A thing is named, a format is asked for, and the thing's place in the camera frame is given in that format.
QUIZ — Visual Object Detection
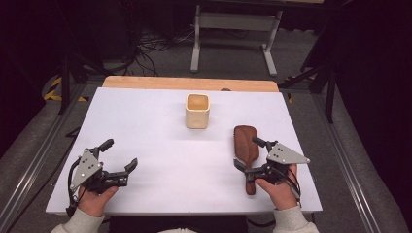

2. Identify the white metal stand frame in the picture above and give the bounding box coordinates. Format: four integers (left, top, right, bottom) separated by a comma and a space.
189, 4, 284, 78

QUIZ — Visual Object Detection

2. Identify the person's right hand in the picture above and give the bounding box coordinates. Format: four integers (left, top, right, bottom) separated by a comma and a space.
255, 164, 299, 211

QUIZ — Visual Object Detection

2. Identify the bundle of black floor cables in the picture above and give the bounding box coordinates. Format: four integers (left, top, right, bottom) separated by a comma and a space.
122, 28, 196, 78

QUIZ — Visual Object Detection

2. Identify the light wooden board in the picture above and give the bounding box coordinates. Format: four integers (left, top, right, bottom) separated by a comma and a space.
102, 76, 280, 93

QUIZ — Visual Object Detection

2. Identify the yellow black hazard tape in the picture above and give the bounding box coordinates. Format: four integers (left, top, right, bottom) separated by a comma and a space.
43, 76, 89, 103
284, 76, 317, 105

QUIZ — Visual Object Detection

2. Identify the right hand-held gripper black cable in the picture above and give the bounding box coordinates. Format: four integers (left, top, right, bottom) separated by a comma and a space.
281, 166, 303, 208

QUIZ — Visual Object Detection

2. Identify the hand-held gripper black cable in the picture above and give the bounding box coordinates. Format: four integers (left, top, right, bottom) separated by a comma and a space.
281, 166, 303, 208
65, 157, 83, 217

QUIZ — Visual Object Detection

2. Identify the left hand-held gripper black cable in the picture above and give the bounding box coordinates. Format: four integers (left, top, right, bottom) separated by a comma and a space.
65, 157, 83, 217

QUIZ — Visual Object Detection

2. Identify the person's light clothing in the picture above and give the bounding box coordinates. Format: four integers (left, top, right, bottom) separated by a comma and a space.
156, 227, 199, 233

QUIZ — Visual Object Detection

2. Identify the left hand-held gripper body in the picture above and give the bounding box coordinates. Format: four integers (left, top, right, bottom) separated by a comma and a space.
69, 147, 130, 195

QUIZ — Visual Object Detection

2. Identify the aluminium floor rail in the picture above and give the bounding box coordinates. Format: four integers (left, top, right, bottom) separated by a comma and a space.
310, 93, 383, 233
0, 84, 95, 233

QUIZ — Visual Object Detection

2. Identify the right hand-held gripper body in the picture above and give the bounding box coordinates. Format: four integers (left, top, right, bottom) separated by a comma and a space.
245, 140, 311, 186

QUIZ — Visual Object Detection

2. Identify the brown wooden spatula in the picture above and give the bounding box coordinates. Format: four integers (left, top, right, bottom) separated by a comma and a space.
233, 124, 260, 196

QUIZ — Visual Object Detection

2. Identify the cream square cup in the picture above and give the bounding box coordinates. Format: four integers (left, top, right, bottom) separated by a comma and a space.
185, 93, 211, 130

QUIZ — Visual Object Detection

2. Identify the black metal stand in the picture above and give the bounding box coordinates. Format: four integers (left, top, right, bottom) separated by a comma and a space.
278, 61, 338, 124
57, 54, 108, 116

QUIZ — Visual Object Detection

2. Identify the person's left hand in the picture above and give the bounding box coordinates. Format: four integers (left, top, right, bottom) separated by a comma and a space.
77, 185, 120, 217

